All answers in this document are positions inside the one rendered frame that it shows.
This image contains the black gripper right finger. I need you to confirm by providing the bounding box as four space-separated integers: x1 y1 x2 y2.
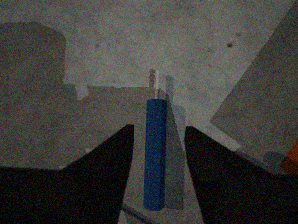
184 126 298 224

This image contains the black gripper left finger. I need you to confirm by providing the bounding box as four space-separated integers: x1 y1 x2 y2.
0 124 134 224

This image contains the blue stylus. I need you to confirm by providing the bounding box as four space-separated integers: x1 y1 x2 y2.
143 69 167 211

